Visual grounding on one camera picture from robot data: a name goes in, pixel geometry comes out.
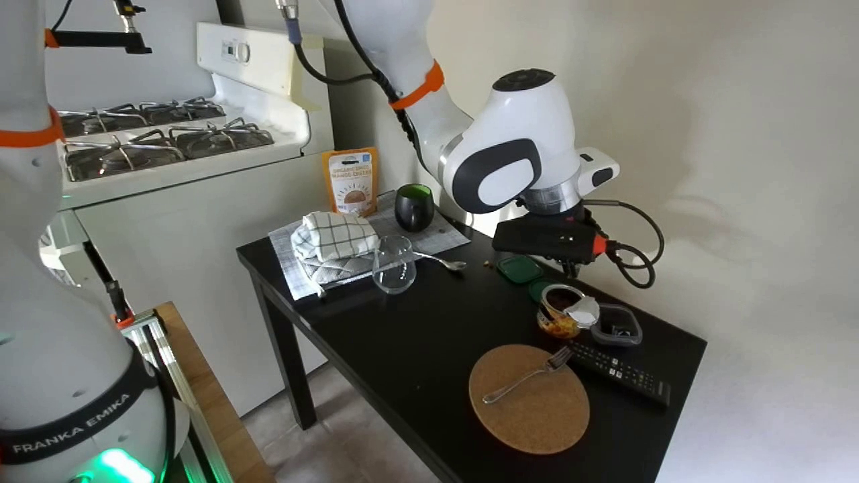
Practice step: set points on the round cork mat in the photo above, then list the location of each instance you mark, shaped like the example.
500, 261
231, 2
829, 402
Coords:
543, 417

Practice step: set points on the grey placemat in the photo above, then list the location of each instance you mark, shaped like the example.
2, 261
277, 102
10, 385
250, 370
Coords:
312, 276

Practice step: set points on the white gas stove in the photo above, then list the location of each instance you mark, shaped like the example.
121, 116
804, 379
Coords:
174, 161

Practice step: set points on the green lid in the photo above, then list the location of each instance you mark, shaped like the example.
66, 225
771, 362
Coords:
520, 269

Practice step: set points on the clear glass bowl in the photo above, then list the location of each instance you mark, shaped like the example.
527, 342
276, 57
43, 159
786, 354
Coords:
392, 276

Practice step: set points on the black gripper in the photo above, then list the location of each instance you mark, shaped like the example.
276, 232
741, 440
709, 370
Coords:
567, 238

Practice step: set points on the black mug green inside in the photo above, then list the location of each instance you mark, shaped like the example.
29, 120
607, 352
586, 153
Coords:
414, 208

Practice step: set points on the silver spoon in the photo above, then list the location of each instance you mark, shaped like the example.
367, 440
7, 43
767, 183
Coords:
451, 267

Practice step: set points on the small dark bean container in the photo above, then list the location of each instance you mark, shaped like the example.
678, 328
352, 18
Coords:
619, 326

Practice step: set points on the orange food pouch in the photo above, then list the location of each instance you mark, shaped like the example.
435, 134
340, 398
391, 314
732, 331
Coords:
352, 179

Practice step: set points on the silver fork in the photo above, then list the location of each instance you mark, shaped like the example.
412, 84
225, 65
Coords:
556, 362

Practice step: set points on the wooden board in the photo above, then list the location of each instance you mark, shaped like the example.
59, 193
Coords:
237, 448

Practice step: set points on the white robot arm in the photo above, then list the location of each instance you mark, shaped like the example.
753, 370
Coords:
74, 389

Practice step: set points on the white checkered dish towel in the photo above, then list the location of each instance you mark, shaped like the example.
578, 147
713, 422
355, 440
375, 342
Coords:
331, 237

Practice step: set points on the black table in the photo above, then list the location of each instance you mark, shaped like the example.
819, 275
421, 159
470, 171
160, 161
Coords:
408, 354

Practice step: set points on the black remote control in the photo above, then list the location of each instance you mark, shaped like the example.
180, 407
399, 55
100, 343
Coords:
651, 386

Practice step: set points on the black camera stand bar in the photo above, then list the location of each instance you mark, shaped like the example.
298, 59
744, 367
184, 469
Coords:
68, 39

